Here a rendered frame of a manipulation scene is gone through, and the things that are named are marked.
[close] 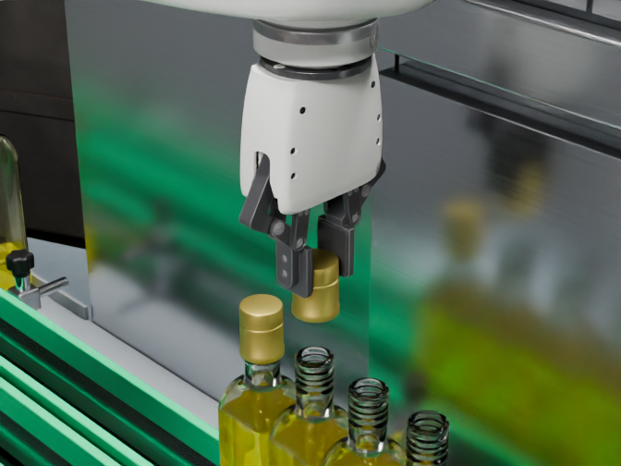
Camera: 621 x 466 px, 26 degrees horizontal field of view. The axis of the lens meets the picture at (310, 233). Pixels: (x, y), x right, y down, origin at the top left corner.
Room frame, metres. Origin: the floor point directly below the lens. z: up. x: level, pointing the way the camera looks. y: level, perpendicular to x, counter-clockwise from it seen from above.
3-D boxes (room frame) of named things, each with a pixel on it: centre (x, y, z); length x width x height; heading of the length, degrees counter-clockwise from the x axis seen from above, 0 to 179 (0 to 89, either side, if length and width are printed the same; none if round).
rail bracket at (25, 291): (1.27, 0.29, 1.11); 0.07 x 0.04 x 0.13; 134
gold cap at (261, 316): (0.90, 0.04, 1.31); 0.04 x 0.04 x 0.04
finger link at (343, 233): (0.88, -0.03, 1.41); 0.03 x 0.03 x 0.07; 45
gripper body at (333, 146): (0.86, 0.00, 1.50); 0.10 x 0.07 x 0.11; 135
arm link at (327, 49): (0.86, -0.01, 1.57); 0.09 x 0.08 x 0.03; 135
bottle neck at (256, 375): (0.90, 0.04, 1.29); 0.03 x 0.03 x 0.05
